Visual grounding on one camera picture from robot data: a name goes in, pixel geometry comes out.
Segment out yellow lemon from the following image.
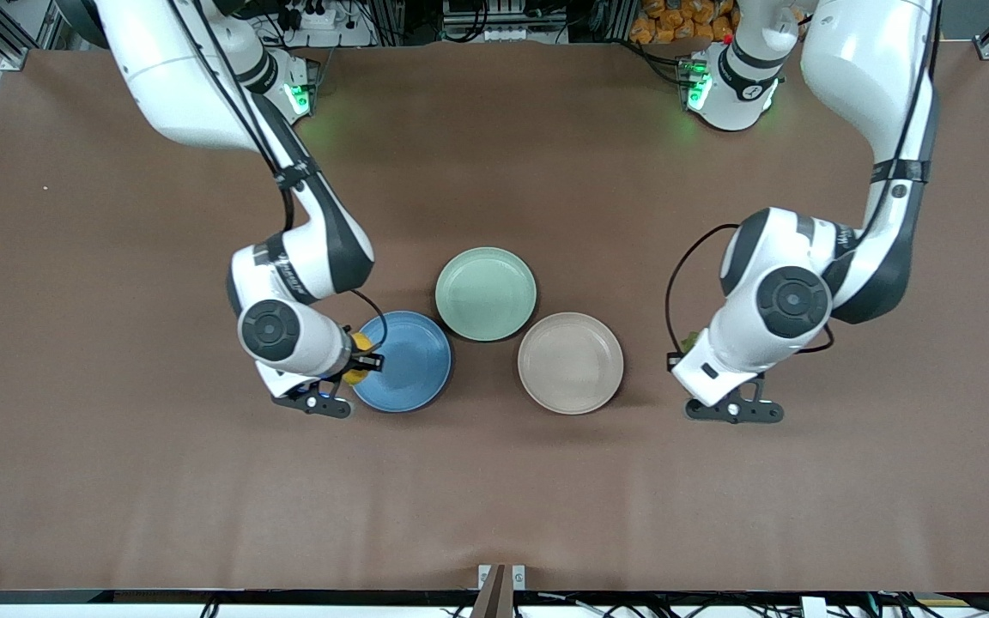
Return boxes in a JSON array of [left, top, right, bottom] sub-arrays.
[[343, 331, 374, 385]]

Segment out blue plate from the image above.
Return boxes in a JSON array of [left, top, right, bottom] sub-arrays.
[[350, 311, 453, 414]]

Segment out beige plate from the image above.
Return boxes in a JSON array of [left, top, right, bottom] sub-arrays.
[[517, 312, 625, 416]]

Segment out green plate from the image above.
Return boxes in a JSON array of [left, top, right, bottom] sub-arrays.
[[434, 246, 538, 342]]

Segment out white power strip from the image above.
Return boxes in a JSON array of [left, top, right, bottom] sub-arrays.
[[276, 0, 375, 49]]

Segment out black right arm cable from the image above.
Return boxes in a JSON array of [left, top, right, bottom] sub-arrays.
[[168, 0, 390, 354]]

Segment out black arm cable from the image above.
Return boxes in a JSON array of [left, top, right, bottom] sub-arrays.
[[168, 0, 390, 354], [664, 0, 943, 355]]

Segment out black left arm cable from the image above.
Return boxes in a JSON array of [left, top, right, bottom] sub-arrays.
[[664, 0, 943, 355]]

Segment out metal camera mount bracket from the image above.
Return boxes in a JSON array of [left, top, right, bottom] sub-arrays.
[[470, 564, 526, 618]]

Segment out aluminium frame post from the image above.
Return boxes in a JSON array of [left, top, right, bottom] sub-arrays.
[[0, 0, 63, 75]]

